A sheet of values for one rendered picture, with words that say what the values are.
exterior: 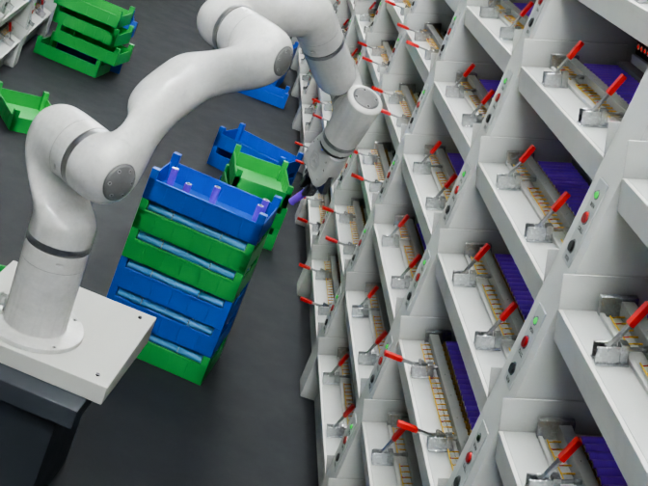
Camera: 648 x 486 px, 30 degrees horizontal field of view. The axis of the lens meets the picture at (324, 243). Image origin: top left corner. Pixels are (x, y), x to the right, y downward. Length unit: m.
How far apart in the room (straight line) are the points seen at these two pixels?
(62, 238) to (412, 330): 0.70
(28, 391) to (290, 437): 0.96
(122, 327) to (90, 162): 0.45
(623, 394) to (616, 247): 0.27
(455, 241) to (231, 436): 0.86
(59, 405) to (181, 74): 0.63
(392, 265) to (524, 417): 1.13
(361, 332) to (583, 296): 1.29
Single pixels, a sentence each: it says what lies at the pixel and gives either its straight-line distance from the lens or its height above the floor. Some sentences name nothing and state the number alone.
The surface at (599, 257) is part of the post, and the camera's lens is 1.62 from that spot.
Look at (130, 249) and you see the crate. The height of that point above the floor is 0.26.
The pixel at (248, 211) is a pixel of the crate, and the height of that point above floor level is 0.41.
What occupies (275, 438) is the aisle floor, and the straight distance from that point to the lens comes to 2.98.
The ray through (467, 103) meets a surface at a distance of 2.75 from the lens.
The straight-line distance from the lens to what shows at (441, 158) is 2.89.
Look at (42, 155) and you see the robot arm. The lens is 2.20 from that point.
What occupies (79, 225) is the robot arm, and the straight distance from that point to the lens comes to 2.20.
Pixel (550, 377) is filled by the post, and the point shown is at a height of 0.81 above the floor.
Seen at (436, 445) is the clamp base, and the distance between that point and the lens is 2.00.
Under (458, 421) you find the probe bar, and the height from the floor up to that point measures 0.56.
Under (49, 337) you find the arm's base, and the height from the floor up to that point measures 0.33.
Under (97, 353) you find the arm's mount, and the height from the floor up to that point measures 0.32.
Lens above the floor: 1.36
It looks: 18 degrees down
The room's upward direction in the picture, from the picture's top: 22 degrees clockwise
